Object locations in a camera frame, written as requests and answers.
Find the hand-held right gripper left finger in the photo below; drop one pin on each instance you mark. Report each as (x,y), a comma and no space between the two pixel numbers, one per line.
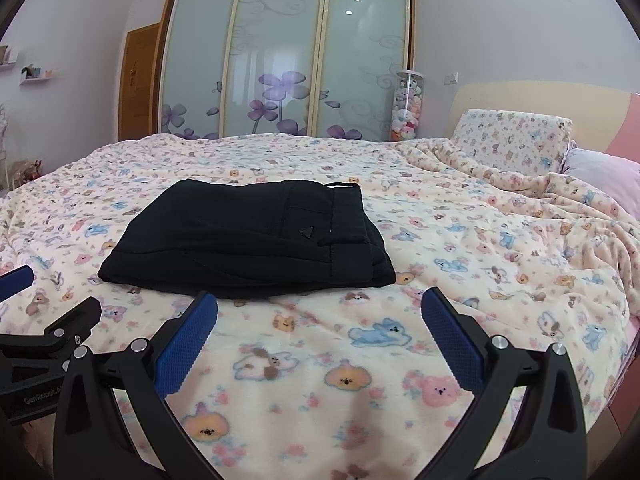
(187,345)

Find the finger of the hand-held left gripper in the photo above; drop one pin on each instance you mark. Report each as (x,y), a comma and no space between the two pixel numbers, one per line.
(15,282)
(65,322)

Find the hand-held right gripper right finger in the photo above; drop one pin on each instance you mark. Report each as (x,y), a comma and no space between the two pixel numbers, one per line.
(452,340)

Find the black pants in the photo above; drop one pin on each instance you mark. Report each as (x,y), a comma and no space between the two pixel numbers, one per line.
(225,240)

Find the printed bear blanket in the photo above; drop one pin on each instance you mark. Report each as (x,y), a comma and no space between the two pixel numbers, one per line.
(350,350)

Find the brown dried flower bundle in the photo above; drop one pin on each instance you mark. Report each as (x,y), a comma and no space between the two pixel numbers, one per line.
(25,172)

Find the printed bear pillow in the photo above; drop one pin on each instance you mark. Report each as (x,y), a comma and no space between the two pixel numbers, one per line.
(510,135)

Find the pink pillow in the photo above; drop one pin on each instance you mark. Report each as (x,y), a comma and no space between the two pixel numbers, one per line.
(600,170)

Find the wooden door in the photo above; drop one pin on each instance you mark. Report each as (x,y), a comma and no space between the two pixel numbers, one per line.
(137,85)

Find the clear tube of plush toys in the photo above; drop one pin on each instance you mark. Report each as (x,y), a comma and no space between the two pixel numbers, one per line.
(407,110)

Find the yellow and pink headboard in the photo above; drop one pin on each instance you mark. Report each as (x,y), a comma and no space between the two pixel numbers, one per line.
(500,97)

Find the floral glass sliding wardrobe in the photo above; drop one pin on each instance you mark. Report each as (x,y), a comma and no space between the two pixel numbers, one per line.
(280,35)

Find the white wall shelf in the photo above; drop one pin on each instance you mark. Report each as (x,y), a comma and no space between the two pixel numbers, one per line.
(35,76)
(7,57)

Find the white wall socket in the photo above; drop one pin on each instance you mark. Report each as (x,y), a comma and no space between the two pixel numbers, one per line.
(452,79)

